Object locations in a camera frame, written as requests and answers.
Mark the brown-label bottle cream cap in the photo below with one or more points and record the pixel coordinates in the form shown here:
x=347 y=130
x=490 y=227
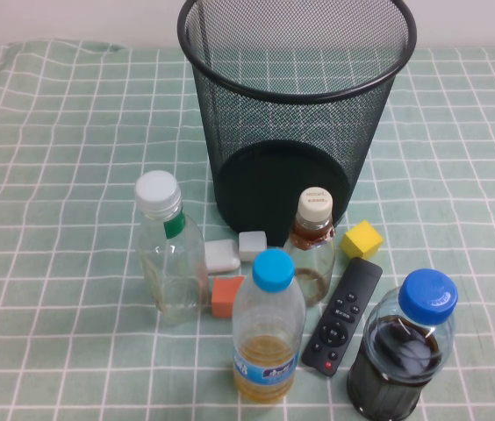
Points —
x=315 y=206

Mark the clear bottle white cap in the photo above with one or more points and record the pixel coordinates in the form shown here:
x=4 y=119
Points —
x=168 y=272

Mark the black mesh wastebasket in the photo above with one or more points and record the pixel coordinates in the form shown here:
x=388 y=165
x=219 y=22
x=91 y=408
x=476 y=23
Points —
x=296 y=131

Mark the white cube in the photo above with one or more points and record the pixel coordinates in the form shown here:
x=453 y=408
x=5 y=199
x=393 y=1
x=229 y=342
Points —
x=252 y=245

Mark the white earbud case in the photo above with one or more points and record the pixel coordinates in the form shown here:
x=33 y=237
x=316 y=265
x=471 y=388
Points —
x=223 y=256

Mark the orange cube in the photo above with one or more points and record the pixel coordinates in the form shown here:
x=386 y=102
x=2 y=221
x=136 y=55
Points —
x=223 y=298

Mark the yellow cube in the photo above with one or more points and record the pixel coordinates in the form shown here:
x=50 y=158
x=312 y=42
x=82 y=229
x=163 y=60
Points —
x=361 y=241

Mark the yellow-liquid bottle light-blue cap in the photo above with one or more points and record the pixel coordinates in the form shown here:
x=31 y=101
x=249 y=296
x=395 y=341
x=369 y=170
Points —
x=269 y=351

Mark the black remote control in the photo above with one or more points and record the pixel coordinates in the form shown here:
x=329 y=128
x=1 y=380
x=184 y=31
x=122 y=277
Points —
x=339 y=320

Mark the green checked tablecloth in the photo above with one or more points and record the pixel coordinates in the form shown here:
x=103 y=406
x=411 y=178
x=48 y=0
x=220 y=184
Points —
x=54 y=219

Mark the dark-liquid bottle blue cap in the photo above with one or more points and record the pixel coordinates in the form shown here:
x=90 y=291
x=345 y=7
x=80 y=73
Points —
x=427 y=294

